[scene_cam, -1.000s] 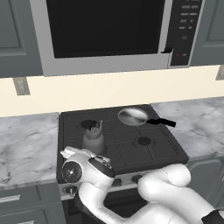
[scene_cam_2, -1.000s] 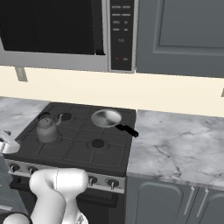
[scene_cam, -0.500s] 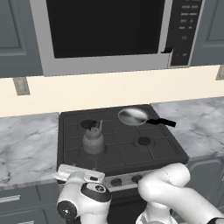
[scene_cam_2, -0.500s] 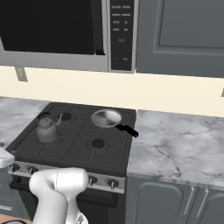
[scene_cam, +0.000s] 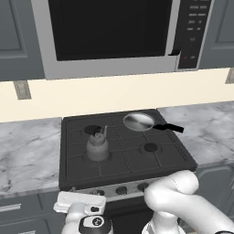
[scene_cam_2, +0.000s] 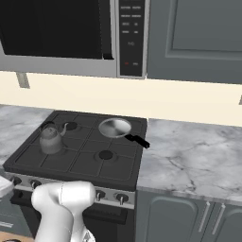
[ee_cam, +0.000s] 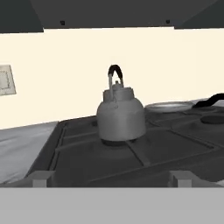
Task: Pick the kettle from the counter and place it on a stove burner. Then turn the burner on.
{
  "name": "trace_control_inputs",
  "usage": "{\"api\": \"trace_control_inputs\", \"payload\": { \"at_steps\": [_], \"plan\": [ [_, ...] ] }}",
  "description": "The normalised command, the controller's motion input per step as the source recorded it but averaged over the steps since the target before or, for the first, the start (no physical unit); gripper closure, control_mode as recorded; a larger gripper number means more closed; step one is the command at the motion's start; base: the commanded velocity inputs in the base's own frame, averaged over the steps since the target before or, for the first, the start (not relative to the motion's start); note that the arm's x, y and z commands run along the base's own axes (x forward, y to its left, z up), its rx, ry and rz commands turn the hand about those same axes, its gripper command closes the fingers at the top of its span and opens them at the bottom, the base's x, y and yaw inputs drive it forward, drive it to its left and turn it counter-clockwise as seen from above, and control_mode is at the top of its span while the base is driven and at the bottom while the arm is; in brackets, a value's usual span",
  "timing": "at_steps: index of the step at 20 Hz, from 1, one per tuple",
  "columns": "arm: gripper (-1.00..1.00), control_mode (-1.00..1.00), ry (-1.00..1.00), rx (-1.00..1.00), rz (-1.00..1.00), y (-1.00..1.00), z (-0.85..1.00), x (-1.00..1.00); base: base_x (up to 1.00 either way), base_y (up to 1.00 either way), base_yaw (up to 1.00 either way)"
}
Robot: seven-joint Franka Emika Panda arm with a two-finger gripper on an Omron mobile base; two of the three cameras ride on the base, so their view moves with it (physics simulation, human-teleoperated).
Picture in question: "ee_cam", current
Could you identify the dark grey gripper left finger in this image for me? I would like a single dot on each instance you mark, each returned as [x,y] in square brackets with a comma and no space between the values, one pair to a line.
[39,178]

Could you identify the dark grey hob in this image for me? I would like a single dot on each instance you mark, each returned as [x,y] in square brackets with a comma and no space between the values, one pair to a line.
[140,148]

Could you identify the pale wall socket plate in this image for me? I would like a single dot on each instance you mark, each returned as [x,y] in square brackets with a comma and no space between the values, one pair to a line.
[5,80]

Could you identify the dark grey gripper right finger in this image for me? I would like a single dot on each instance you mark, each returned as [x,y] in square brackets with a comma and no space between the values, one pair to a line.
[183,178]

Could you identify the dark grey wall cupboard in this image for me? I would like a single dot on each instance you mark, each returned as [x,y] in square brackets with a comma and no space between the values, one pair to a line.
[19,16]
[204,17]

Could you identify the dark grey extractor hood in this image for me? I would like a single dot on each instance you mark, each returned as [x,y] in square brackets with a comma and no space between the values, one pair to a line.
[116,13]

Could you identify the grey metal kettle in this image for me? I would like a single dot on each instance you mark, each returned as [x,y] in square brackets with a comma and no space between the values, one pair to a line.
[120,116]

